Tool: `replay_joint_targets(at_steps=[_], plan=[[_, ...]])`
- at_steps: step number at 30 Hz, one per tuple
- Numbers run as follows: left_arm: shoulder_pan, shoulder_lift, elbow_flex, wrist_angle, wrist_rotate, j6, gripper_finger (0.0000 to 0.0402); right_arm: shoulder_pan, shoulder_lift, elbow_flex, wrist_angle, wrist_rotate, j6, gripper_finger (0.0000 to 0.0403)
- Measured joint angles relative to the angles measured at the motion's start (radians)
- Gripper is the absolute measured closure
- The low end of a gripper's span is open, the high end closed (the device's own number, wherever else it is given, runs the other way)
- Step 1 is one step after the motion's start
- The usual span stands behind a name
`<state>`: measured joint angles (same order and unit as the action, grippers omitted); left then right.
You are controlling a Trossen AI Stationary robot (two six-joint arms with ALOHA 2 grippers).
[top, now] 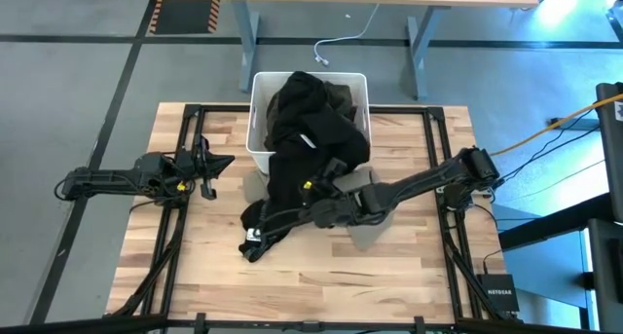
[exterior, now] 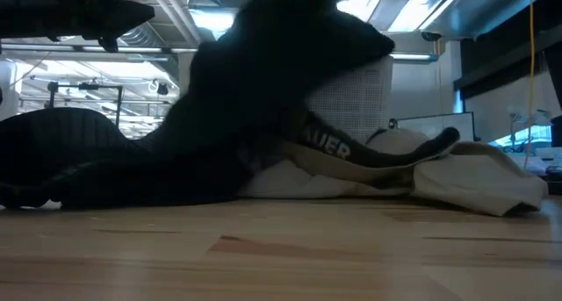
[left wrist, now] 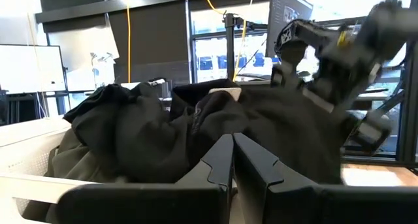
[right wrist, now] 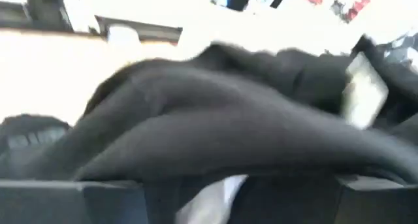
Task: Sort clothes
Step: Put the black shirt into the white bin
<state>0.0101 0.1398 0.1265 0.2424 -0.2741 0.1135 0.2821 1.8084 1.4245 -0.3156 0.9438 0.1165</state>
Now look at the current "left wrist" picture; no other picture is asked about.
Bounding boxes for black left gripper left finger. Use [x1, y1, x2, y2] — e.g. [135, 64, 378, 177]
[55, 134, 234, 224]

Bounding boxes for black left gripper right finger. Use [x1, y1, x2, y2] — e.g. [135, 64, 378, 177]
[233, 133, 418, 224]

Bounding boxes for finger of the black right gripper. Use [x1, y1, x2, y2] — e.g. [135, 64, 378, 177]
[270, 42, 306, 89]
[300, 62, 381, 116]

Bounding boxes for black computer monitor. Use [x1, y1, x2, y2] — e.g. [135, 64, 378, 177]
[265, 0, 314, 58]

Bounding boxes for black metal stand pole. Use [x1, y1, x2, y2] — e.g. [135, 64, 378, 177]
[223, 13, 249, 82]

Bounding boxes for black garment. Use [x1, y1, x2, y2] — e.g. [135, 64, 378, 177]
[63, 78, 347, 185]

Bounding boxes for olive green garment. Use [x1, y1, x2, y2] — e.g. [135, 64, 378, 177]
[22, 127, 131, 224]

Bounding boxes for white plastic laundry basket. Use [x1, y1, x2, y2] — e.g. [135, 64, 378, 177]
[0, 118, 99, 224]

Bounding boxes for white whiteboard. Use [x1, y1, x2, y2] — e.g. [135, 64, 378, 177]
[0, 43, 67, 95]

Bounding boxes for curved yellow hanging cable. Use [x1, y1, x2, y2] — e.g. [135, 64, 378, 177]
[201, 0, 256, 82]

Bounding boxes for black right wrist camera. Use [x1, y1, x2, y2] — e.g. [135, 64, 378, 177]
[342, 111, 393, 155]

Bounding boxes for black metal frame post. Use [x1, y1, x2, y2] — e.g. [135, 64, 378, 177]
[396, 42, 418, 166]

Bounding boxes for straight yellow hanging cable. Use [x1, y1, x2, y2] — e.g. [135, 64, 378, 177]
[125, 0, 132, 84]

